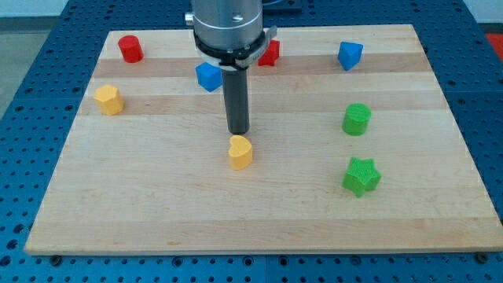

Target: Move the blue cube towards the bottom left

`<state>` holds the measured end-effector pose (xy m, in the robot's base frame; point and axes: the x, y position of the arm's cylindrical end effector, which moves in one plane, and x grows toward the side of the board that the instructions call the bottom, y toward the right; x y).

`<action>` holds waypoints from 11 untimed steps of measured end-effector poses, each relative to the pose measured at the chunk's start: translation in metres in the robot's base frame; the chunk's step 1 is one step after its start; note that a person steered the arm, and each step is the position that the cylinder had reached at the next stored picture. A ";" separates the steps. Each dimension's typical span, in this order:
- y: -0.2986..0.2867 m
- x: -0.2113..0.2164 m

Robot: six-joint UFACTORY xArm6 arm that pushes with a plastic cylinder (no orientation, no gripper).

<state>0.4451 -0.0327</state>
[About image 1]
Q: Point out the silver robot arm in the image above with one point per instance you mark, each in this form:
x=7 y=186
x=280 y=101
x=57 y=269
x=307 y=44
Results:
x=227 y=24

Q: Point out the blue cube block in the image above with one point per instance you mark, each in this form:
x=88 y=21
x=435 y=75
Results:
x=208 y=76

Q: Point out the yellow heart block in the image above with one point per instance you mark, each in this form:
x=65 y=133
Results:
x=240 y=152

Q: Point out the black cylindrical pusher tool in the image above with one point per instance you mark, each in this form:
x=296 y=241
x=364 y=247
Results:
x=235 y=92

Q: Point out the red star block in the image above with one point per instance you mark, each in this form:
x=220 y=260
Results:
x=271 y=55

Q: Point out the wooden board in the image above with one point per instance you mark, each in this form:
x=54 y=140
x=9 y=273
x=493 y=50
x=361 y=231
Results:
x=155 y=178

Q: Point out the green cylinder block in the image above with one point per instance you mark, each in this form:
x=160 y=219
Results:
x=356 y=119

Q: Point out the green star block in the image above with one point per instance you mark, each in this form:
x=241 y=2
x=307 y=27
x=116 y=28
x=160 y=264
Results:
x=361 y=176

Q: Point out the blue triangular block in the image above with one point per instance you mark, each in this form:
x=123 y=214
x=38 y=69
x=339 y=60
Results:
x=349 y=54

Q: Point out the yellow hexagon block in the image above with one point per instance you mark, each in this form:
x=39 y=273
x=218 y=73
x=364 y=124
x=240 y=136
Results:
x=109 y=100

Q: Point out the red cylinder block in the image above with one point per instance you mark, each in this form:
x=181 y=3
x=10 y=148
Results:
x=130 y=48

